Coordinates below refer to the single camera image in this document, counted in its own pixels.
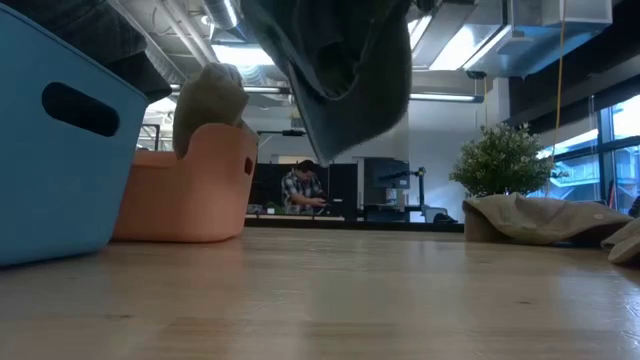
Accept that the orange plastic bin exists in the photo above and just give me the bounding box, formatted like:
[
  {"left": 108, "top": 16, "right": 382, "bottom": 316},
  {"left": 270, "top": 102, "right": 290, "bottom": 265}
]
[{"left": 110, "top": 122, "right": 260, "bottom": 245}]

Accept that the black camera stand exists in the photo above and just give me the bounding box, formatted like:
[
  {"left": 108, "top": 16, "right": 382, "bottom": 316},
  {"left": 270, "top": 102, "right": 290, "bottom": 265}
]
[{"left": 363, "top": 166, "right": 459, "bottom": 224}]

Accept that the round silver air duct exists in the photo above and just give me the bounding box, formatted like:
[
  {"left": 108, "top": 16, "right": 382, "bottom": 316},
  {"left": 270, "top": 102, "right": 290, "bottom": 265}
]
[{"left": 202, "top": 0, "right": 241, "bottom": 30}]

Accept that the black gantry frame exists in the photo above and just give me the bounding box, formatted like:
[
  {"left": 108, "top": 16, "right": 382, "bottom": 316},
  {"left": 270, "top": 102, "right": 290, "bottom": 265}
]
[{"left": 257, "top": 128, "right": 308, "bottom": 166}]

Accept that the seated person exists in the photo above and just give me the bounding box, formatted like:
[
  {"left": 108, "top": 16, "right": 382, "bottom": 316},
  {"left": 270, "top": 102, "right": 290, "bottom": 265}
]
[{"left": 280, "top": 159, "right": 330, "bottom": 215}]

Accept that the long ceiling light strip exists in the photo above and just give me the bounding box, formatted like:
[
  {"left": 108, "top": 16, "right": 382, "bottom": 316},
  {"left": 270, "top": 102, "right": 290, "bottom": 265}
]
[{"left": 242, "top": 85, "right": 484, "bottom": 104}]

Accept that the black aluminium table frame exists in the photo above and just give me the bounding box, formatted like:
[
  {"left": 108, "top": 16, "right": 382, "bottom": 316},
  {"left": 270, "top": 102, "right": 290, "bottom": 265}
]
[{"left": 243, "top": 215, "right": 466, "bottom": 234}]

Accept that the bright ceiling light panel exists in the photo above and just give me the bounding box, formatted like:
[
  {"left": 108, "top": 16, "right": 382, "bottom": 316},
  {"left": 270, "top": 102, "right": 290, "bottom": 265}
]
[{"left": 212, "top": 43, "right": 277, "bottom": 67}]

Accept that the blue plastic bin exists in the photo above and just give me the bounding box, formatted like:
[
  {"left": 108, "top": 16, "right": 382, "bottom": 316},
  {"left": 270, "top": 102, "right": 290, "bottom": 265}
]
[{"left": 0, "top": 3, "right": 150, "bottom": 269}]

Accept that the potted green plant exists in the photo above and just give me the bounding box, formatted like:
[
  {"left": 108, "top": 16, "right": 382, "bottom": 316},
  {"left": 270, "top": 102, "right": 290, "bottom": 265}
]
[{"left": 448, "top": 122, "right": 555, "bottom": 199}]

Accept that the beige cloth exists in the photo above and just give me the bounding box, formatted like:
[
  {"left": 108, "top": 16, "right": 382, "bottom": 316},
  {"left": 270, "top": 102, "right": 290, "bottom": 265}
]
[{"left": 172, "top": 62, "right": 261, "bottom": 160}]

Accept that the rectangular metal air duct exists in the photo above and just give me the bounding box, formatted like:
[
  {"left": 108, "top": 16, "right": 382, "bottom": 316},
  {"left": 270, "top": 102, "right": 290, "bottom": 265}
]
[{"left": 409, "top": 0, "right": 614, "bottom": 79}]

